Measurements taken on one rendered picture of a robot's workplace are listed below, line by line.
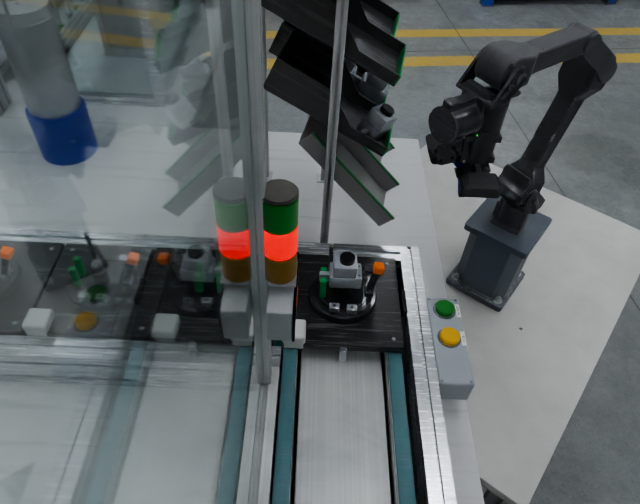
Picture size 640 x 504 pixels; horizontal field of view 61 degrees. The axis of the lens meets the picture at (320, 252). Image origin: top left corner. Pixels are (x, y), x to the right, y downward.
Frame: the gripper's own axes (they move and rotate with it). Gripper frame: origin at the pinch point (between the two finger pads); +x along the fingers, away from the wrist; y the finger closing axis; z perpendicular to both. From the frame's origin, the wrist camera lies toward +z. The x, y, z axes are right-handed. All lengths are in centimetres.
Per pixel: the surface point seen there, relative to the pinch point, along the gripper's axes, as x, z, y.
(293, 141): 39, 34, -65
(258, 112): -28, 34, 26
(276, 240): -9.7, 31.8, 26.5
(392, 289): 28.4, 9.2, 2.3
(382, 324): 28.4, 11.9, 11.6
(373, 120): 0.4, 15.6, -18.6
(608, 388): 125, -93, -33
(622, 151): 125, -158, -194
